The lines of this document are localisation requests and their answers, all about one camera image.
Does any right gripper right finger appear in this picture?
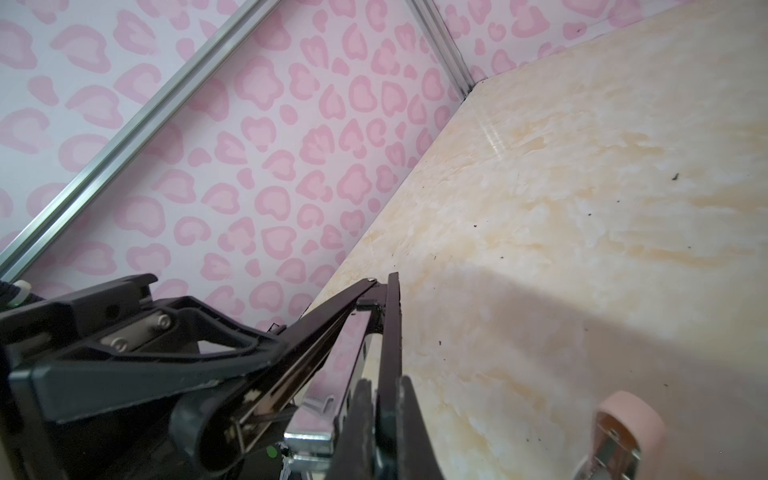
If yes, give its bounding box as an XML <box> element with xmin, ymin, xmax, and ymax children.
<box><xmin>398</xmin><ymin>376</ymin><xmax>444</xmax><ymax>480</ymax></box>

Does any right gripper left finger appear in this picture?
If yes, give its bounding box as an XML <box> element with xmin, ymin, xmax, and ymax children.
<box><xmin>326</xmin><ymin>379</ymin><xmax>375</xmax><ymax>480</ymax></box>

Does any pink mini stapler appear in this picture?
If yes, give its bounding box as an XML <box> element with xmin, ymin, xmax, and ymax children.
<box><xmin>572</xmin><ymin>391</ymin><xmax>666</xmax><ymax>480</ymax></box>

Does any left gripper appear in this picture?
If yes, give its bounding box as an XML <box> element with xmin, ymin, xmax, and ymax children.
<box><xmin>0</xmin><ymin>274</ymin><xmax>379</xmax><ymax>480</ymax></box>

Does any diagonal aluminium frame bar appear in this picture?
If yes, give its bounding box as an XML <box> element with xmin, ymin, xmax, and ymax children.
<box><xmin>1</xmin><ymin>0</ymin><xmax>280</xmax><ymax>283</ymax></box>

